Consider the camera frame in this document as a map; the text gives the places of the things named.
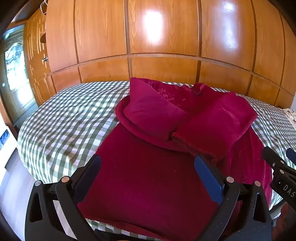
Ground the crimson red fleece garment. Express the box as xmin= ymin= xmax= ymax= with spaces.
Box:
xmin=78 ymin=78 xmax=272 ymax=240

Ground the floral patterned pillow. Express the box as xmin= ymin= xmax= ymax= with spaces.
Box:
xmin=283 ymin=108 xmax=296 ymax=128

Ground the green white checkered bedsheet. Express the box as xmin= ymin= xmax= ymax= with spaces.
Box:
xmin=18 ymin=81 xmax=295 ymax=240

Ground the glossy wooden wardrobe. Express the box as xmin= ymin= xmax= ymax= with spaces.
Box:
xmin=46 ymin=1 xmax=295 ymax=108

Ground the glass balcony door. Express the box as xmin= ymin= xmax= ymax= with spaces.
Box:
xmin=1 ymin=25 xmax=38 ymax=128

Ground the wooden slatted door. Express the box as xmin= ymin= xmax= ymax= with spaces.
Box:
xmin=23 ymin=9 xmax=56 ymax=106

